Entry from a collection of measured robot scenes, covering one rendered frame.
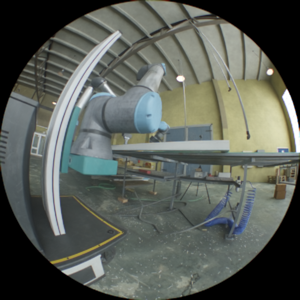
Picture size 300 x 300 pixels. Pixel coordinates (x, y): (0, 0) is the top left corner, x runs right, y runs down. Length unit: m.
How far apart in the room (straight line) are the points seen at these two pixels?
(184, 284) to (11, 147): 0.97
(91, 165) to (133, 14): 7.88
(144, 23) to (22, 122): 7.81
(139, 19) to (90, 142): 7.78
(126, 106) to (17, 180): 0.41
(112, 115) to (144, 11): 7.61
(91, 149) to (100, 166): 0.07
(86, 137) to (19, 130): 0.24
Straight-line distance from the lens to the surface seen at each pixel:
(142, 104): 0.31
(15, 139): 0.36
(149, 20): 7.84
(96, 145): 0.38
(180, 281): 0.83
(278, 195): 3.46
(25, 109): 0.37
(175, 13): 7.72
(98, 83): 1.16
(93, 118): 0.41
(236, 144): 7.72
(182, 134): 8.14
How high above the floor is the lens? 0.72
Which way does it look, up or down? 8 degrees up
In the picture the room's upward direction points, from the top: 7 degrees clockwise
